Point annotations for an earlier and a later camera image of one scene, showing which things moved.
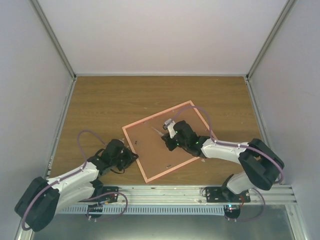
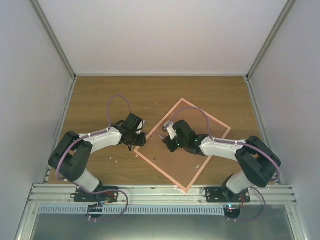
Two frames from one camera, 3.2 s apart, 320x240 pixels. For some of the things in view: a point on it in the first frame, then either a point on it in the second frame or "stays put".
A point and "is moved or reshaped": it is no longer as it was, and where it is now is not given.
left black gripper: x=130 y=158 → x=141 y=142
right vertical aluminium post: x=287 y=8 stays put
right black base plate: x=222 y=194 stays put
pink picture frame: x=154 y=158 is moved or reshaped
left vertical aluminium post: x=54 y=38 stays put
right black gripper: x=171 y=146 stays put
